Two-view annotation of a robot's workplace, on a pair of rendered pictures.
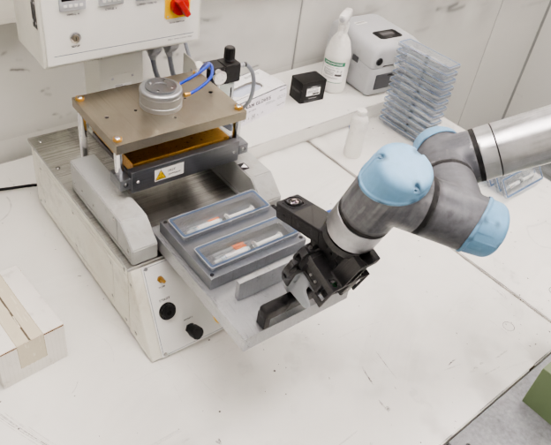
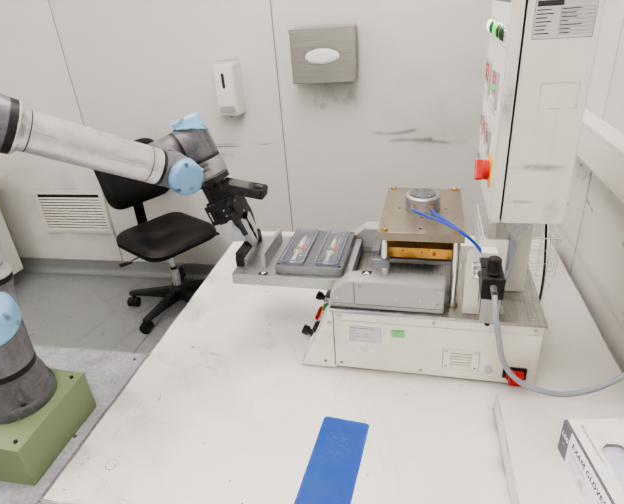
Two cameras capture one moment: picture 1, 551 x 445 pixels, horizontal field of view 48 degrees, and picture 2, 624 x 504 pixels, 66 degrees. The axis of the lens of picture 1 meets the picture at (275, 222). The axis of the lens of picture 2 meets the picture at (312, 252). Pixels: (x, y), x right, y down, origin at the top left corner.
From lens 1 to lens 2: 183 cm
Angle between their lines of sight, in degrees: 107
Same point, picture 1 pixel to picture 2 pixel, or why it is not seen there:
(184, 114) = (399, 211)
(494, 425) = (117, 379)
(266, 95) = (601, 490)
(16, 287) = not seen: hidden behind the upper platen
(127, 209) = (374, 225)
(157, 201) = (397, 266)
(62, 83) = not seen: outside the picture
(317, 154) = not seen: outside the picture
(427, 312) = (194, 424)
